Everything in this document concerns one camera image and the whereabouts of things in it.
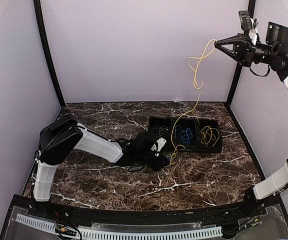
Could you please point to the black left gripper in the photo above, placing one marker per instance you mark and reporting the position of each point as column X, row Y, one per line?
column 158, row 166

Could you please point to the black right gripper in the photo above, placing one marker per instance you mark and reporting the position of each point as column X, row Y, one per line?
column 247, row 52

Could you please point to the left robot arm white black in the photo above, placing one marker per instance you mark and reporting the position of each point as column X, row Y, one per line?
column 58, row 139

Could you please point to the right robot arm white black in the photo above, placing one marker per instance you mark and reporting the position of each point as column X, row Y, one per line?
column 274, row 53

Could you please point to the black three-compartment tray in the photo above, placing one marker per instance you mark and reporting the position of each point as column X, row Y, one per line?
column 195, row 135

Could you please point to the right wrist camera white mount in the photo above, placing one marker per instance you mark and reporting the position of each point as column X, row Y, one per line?
column 249, row 26

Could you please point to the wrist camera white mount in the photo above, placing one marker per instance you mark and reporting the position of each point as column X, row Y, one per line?
column 249, row 26
column 158, row 146

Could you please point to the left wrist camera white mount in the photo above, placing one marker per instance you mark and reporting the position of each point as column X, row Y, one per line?
column 158, row 146

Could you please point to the right black frame post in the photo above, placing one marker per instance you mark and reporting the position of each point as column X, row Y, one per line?
column 238, row 69

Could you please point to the black frame post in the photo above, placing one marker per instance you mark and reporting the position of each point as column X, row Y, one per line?
column 238, row 69
column 47, row 52

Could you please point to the white slotted cable duct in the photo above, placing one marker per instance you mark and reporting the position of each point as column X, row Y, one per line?
column 100, row 231

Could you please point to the black curved front rail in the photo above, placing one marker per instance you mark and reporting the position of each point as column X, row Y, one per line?
column 80, row 216

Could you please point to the left black frame post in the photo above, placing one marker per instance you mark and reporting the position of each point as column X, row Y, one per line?
column 47, row 52

